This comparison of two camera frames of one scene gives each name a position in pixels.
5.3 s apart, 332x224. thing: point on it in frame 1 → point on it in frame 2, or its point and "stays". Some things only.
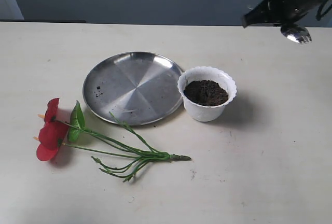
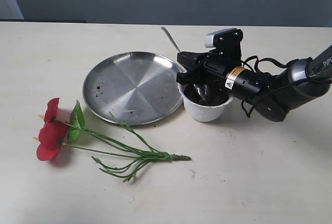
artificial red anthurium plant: (55, 135) stays
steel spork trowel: (298, 33) → (203, 89)
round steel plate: (138, 87) stays
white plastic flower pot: (205, 91) stays
